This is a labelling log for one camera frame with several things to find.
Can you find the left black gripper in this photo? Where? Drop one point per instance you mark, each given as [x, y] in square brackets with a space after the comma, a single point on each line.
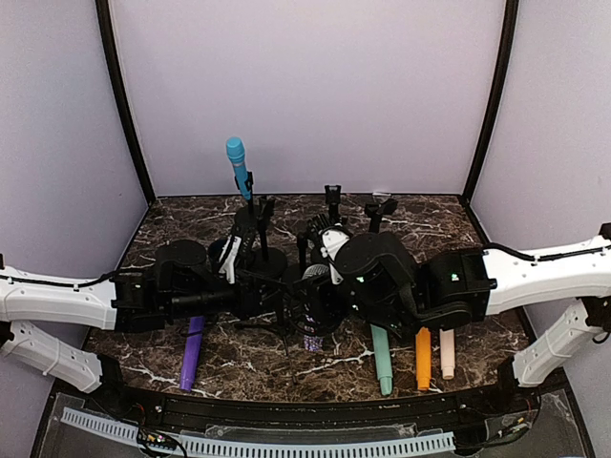
[250, 291]

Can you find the black round-base stand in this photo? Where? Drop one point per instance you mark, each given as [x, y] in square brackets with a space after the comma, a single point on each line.
[268, 261]
[295, 276]
[377, 210]
[249, 214]
[333, 200]

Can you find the silver glitter microphone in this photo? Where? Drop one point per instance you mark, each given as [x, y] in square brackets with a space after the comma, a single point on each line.
[312, 343]

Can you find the black tripod shock-mount stand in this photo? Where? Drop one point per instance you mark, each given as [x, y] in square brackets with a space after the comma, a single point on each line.
[327, 307]

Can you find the purple microphone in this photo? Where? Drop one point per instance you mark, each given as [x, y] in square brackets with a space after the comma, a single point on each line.
[191, 353]

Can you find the mint green microphone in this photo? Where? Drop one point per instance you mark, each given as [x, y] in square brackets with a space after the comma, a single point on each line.
[382, 359]

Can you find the teal blue microphone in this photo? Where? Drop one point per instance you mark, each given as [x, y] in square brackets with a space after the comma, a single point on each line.
[235, 152]

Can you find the orange microphone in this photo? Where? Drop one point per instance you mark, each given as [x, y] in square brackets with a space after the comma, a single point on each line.
[423, 354]

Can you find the pale pink microphone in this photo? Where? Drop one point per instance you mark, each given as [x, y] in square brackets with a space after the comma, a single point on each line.
[447, 354]

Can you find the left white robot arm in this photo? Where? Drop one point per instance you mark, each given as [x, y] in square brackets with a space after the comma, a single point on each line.
[181, 284]

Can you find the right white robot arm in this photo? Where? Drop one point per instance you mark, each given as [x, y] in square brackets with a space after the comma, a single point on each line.
[388, 288]

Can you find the dark blue mug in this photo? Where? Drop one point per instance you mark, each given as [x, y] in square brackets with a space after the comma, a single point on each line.
[218, 252]

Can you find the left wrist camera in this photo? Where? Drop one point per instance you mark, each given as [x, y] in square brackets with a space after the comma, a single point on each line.
[237, 247]

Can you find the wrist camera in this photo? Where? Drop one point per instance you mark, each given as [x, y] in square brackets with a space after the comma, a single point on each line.
[328, 239]
[237, 247]

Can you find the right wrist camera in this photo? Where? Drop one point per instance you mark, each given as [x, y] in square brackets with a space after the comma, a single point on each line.
[328, 239]

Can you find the white slotted cable duct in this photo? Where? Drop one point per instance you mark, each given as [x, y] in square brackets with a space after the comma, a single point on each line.
[256, 442]

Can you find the black front rail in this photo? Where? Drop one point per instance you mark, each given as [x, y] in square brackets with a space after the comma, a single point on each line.
[450, 411]

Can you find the left black corner post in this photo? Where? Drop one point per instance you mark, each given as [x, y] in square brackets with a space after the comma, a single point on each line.
[128, 125]

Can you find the black corner post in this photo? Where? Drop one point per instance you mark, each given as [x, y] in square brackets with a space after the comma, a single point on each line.
[506, 41]
[128, 125]

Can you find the right black corner post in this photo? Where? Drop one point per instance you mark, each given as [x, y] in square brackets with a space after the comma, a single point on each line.
[506, 41]

